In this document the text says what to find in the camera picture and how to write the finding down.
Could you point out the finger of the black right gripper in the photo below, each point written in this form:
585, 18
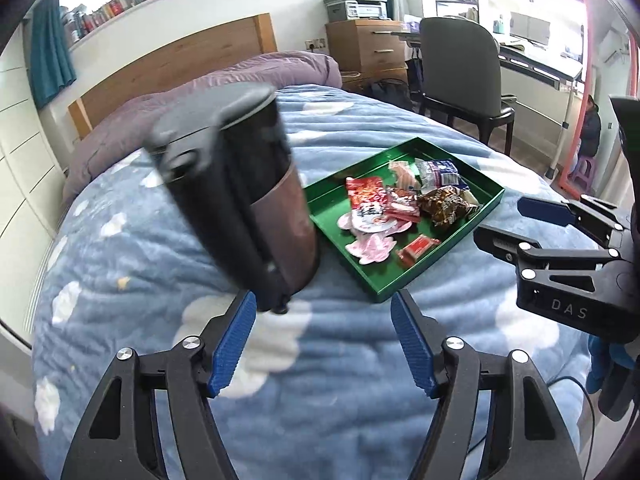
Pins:
607, 262
603, 222

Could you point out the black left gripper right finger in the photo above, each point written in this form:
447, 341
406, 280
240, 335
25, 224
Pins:
525, 436

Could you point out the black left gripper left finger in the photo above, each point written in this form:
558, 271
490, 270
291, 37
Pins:
118, 436

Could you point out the brown gold oat snack bag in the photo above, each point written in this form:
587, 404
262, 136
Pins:
445, 206

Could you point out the small red snack packet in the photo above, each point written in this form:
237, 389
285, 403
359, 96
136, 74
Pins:
409, 255

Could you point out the blue white cookie packet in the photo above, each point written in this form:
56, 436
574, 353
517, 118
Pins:
436, 174

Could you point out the pink sausage snack packet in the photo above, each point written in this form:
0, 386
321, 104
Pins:
404, 176

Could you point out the pink cartoon bunny snack bag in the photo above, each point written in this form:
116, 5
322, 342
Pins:
371, 248

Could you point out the red white snack packet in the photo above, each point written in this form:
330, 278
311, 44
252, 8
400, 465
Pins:
370, 218

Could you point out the olive gold sachet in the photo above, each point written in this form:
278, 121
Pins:
469, 197

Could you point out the red chili snack packet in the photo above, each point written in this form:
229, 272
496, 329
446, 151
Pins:
402, 204

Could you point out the blue gloved right hand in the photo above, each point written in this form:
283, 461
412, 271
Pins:
614, 376

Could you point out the purple plastic stool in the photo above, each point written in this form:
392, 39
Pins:
584, 172

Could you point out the person in dark jacket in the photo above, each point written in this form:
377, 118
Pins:
591, 130

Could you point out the white desk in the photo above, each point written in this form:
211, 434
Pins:
540, 87

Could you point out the computer monitor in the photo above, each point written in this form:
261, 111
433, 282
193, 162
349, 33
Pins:
532, 29

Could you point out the grey black chair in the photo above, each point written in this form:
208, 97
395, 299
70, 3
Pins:
462, 78

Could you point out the black backpack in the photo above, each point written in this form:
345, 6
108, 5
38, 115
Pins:
390, 91

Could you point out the wooden drawer cabinet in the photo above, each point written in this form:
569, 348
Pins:
367, 51

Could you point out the white wardrobe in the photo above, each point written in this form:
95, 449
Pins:
31, 193

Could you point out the grey printer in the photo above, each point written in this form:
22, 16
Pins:
347, 10

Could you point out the purple duvet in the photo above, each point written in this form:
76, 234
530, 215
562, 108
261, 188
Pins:
124, 130

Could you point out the black and brown thermos bottle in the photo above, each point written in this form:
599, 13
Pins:
224, 156

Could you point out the wooden headboard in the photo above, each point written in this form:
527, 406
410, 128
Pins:
172, 65

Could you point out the teal curtain left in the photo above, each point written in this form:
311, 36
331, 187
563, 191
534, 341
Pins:
51, 68

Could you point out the wall power socket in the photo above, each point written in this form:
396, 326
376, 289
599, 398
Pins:
317, 44

